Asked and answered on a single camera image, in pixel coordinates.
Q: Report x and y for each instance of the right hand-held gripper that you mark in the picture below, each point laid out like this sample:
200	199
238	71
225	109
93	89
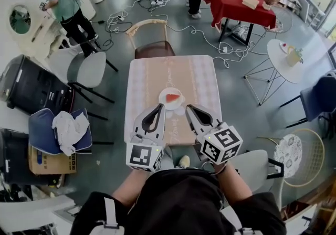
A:
223	144

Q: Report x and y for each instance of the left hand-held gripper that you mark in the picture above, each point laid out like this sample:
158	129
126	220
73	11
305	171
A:
141	155

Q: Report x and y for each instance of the white round plate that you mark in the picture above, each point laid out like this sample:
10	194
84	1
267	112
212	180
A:
170	105

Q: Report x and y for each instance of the red watermelon slice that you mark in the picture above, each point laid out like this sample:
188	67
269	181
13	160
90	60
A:
172	97

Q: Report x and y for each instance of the person's left forearm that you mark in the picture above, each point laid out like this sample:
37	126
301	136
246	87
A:
134	186

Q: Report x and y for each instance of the person's right forearm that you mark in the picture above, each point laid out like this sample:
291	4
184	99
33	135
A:
233	186

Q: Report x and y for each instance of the table with beige tablecloth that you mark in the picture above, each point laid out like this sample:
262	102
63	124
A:
147	84

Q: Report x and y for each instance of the person's left leg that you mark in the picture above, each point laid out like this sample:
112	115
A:
168	158

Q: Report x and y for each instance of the person's right shoe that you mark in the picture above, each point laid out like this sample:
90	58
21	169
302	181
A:
184	161

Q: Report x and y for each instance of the wooden chair brown seat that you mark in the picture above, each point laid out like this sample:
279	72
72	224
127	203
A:
155	49

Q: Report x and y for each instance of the grey chair black legs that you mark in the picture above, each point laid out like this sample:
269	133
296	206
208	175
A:
89	68

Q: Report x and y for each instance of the crumpled white cloth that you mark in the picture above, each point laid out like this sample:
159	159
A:
68	131

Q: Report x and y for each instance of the person's black shirt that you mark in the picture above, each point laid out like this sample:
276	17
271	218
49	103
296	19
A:
178	202

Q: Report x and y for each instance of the floral round cushion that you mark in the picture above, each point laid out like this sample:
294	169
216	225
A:
287	155

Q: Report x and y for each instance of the brown cardboard box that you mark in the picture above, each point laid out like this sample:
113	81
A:
52	165

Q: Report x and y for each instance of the beige paper bag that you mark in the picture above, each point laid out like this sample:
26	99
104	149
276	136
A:
292	58

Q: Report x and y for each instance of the small plate with red food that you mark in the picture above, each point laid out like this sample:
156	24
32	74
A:
284	46

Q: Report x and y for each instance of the dark blue chair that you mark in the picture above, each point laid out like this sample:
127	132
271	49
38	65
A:
317	100

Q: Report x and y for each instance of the table with red tablecloth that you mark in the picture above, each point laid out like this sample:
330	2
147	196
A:
236	8

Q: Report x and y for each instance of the black suitcase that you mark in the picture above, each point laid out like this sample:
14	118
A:
15	160
29	84

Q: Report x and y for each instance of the beige box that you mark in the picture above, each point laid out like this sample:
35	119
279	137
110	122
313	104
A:
250	1

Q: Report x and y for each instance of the white ornate cabinet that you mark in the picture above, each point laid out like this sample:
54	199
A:
44	32

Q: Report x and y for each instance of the white counter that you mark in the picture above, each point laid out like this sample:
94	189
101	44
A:
26	213

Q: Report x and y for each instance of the round mirror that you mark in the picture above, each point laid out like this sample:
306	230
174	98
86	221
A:
19	20

